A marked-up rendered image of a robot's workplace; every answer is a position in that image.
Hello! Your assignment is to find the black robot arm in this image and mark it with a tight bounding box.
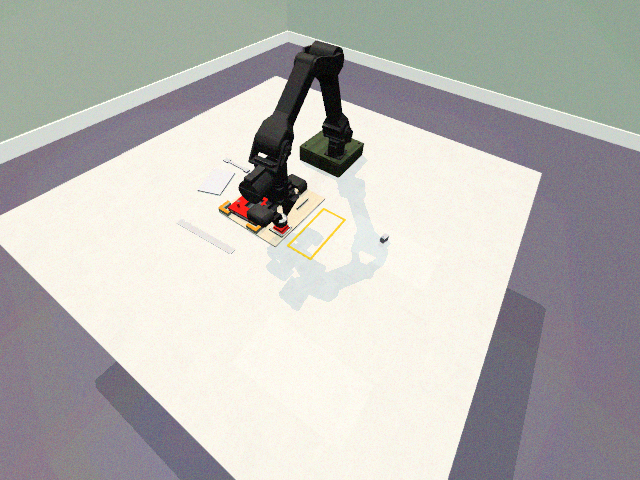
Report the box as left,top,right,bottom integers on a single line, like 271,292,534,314
238,41,353,204

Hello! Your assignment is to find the light grey flat strip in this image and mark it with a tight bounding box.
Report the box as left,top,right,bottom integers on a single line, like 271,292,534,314
177,219,235,254

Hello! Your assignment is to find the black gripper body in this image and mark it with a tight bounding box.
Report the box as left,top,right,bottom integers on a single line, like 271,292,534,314
246,174,307,228

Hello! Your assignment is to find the black wheel with white hub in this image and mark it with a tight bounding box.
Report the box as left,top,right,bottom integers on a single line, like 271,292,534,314
276,213,288,228

